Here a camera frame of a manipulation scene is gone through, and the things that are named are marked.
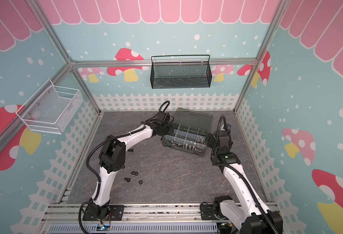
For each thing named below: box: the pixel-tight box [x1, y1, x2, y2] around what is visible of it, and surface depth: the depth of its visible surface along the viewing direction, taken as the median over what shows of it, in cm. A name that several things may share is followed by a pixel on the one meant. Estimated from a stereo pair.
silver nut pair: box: [196, 135, 205, 144], surface depth 104 cm
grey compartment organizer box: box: [161, 107, 214, 157], surface depth 102 cm
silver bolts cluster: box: [168, 139, 202, 154], surface depth 100 cm
